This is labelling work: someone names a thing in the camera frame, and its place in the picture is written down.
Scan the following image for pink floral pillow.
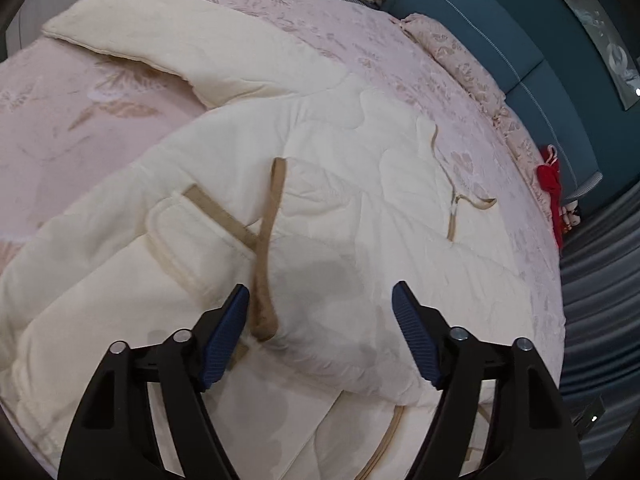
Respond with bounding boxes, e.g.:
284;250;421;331
400;14;550;208

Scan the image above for cream quilted padded garment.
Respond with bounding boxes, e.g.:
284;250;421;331
0;0;522;480

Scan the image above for small doll figurines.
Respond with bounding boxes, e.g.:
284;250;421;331
561;200;582;233

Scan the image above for red plush toy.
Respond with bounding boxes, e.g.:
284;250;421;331
536;144;564;252

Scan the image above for blue upholstered headboard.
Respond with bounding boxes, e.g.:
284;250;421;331
387;0;603;204

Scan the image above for pink floral bed cover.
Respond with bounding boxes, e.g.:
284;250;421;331
0;0;569;480

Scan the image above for grey blue curtain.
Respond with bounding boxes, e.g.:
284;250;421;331
560;184;639;474

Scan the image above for framed wall picture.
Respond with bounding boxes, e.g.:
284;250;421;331
563;0;639;110

